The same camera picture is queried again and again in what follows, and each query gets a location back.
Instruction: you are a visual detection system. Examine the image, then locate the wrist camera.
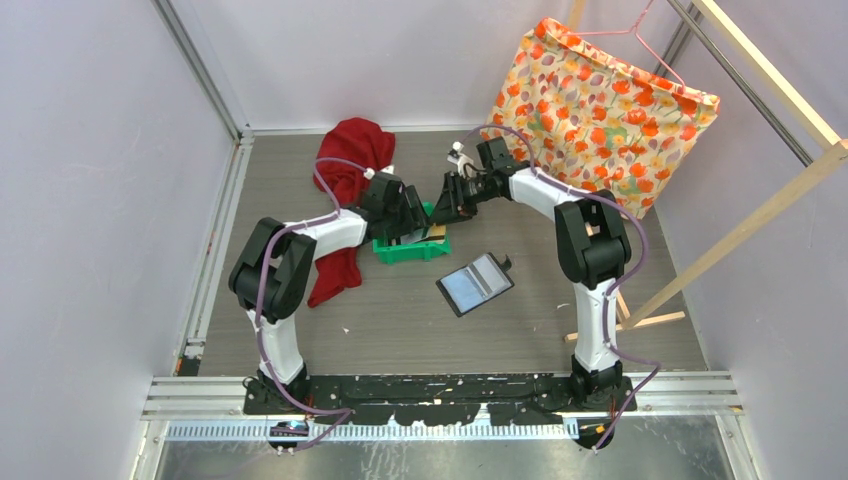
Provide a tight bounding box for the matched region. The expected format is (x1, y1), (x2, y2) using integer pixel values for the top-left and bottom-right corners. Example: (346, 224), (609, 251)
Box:
(447, 141), (474, 170)
(362, 164), (399, 182)

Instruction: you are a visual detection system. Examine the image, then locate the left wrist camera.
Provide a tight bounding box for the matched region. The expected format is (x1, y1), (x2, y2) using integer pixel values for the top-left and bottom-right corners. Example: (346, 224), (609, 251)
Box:
(362, 164), (399, 182)

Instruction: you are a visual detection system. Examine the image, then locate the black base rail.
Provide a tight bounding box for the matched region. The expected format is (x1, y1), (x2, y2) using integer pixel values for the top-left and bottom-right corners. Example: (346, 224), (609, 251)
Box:
(241, 373), (636, 427)

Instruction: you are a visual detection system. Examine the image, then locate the green plastic bin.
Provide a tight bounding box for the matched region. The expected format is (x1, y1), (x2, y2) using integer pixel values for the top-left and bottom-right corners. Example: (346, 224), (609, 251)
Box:
(371, 234), (452, 265)

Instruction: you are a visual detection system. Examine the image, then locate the red cloth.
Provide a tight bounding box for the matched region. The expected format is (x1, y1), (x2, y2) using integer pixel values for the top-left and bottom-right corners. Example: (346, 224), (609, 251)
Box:
(307, 117), (396, 308)

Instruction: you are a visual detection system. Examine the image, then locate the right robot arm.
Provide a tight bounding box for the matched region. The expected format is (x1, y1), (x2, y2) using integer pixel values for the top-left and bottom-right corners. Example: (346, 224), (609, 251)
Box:
(430, 137), (632, 411)

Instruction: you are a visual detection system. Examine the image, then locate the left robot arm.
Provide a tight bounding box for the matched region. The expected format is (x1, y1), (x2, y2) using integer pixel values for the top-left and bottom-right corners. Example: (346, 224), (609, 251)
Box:
(228, 172), (428, 414)

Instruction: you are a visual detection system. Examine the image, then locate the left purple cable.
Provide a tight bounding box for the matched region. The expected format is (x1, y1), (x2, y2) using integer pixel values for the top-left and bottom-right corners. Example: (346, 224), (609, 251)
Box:
(254, 157), (379, 453)

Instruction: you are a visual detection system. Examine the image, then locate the pink wire hanger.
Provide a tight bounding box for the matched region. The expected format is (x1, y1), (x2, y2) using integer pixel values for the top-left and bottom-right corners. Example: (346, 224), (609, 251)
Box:
(570, 0), (688, 91)

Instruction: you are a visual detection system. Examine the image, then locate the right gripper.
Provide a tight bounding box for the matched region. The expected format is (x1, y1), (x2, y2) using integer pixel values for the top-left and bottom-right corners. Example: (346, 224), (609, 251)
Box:
(429, 172), (495, 228)

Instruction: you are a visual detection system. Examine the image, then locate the wooden frame rack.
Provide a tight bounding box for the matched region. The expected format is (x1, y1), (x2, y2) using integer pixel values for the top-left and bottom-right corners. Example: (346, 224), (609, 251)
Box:
(557, 0), (848, 343)

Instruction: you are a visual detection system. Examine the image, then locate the floral fabric bag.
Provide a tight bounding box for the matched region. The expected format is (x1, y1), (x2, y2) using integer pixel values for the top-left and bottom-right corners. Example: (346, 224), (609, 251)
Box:
(481, 18), (720, 219)

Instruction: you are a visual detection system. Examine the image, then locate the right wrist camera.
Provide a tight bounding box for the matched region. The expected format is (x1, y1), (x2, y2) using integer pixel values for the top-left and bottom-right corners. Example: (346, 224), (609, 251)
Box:
(447, 141), (474, 170)

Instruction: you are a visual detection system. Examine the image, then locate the black card holder wallet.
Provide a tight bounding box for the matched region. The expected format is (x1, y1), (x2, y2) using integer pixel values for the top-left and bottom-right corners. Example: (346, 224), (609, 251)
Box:
(435, 252), (515, 317)

